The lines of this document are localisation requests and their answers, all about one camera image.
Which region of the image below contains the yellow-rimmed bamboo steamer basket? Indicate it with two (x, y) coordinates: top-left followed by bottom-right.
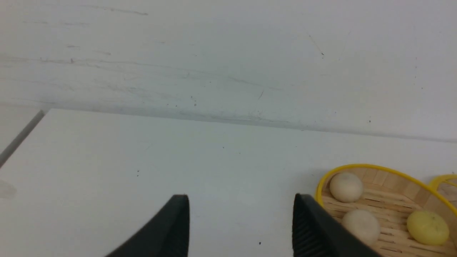
(315, 164), (457, 257)

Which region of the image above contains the yellow steamed bun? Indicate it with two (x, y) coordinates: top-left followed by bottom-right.
(407, 210), (450, 246)

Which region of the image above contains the white steamed bun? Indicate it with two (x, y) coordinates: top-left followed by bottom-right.
(341, 209), (381, 246)
(329, 172), (364, 203)

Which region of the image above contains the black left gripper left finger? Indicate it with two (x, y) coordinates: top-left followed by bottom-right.
(108, 194), (190, 257)

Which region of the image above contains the yellow-rimmed bamboo steamer lid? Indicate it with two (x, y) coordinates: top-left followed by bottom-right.
(428, 174), (457, 208)

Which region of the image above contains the white steamed bun front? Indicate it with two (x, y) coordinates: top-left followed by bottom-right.
(341, 209), (381, 246)

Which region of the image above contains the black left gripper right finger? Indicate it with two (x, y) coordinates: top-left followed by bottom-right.
(292, 194), (380, 257)

